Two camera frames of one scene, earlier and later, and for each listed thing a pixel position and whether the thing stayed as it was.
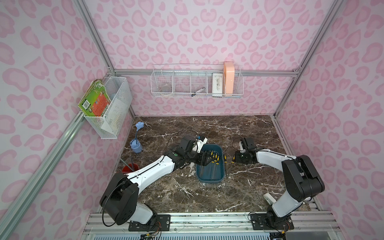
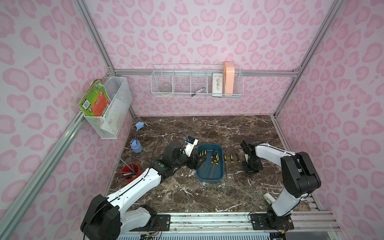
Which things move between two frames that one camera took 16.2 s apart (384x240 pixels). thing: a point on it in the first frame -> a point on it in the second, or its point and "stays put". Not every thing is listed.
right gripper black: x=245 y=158 -> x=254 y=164
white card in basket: x=217 y=85 stays put
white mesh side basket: x=108 y=126 stays put
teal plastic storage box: x=214 y=172 stays put
